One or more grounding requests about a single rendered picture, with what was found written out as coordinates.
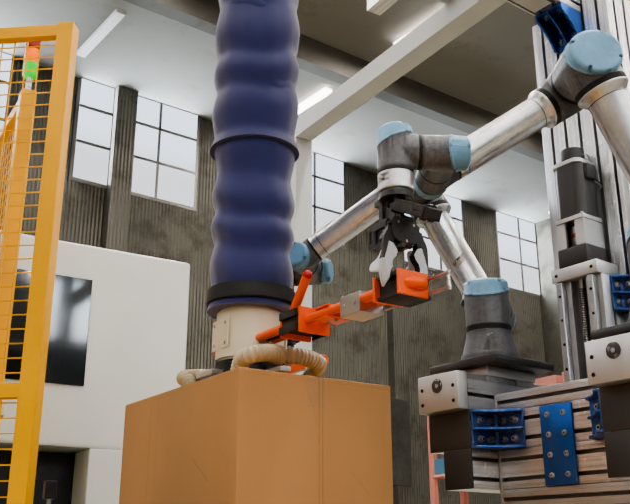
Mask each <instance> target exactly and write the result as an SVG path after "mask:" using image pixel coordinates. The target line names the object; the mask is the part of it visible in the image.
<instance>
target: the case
mask: <svg viewBox="0 0 630 504"><path fill-rule="evenodd" d="M119 504H393V471H392V436H391V400H390V386H386V385H378V384H370V383H362V382H354V381H346V380H338V379H330V378H323V377H315V376H307V375H299V374H291V373H283V372H275V371H268V370H260V369H252V368H244V367H238V368H235V369H232V370H229V371H226V372H223V373H220V374H217V375H214V376H211V377H208V378H205V379H202V380H199V381H196V382H193V383H190V384H188V385H185V386H182V387H179V388H176V389H173V390H170V391H167V392H164V393H161V394H158V395H155V396H152V397H149V398H146V399H143V400H140V401H137V402H134V403H131V404H128V405H126V406H125V421H124V435H123V450H122V465H121V480H120V494H119Z"/></svg>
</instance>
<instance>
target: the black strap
mask: <svg viewBox="0 0 630 504"><path fill-rule="evenodd" d="M294 296H295V291H293V290H292V289H291V288H290V287H288V286H285V285H282V284H279V283H274V282H268V281H258V280H238V281H229V282H223V283H219V284H216V285H214V286H212V287H210V288H209V289H208V290H207V292H206V307H207V308H208V305H209V304H210V303H211V302H213V301H216V300H220V299H225V298H231V297H264V298H272V299H277V300H280V301H283V302H286V303H288V304H290V305H291V304H292V301H293V299H294Z"/></svg>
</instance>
